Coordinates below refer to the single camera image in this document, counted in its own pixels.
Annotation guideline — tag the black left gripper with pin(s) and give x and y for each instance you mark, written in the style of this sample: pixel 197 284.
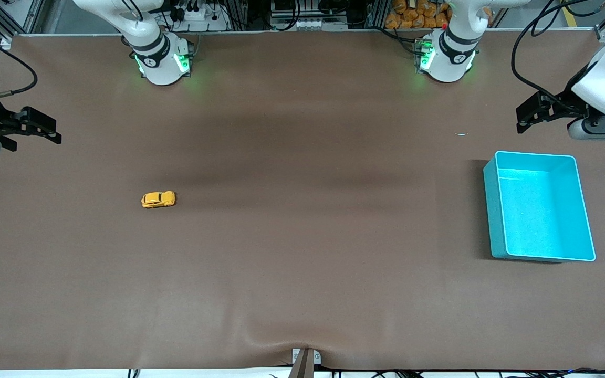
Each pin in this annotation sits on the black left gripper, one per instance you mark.
pixel 568 102

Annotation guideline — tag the yellow beetle toy car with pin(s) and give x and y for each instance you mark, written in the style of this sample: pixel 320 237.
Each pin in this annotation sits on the yellow beetle toy car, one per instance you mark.
pixel 158 199

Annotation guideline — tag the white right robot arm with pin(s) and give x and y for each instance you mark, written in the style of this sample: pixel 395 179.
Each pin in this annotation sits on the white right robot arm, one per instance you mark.
pixel 158 63

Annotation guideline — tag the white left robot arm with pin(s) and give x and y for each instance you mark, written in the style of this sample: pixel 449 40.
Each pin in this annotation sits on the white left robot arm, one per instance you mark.
pixel 452 63

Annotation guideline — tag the turquoise plastic bin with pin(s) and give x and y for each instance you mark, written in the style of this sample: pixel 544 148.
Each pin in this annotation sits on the turquoise plastic bin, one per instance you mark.
pixel 539 220

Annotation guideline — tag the orange packaged goods pile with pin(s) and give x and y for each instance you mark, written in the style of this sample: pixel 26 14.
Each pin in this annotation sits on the orange packaged goods pile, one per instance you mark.
pixel 418 16

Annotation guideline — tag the white power strip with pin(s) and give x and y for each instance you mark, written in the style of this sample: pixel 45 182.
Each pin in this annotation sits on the white power strip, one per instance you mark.
pixel 197 16

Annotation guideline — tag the brown table mat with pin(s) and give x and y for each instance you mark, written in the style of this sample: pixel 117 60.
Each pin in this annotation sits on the brown table mat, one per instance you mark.
pixel 302 236

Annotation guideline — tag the brown mounting bar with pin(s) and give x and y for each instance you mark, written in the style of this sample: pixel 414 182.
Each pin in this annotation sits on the brown mounting bar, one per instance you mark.
pixel 302 367

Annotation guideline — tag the grey metal bracket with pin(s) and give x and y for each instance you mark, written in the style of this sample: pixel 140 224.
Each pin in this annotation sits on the grey metal bracket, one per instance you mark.
pixel 316 358

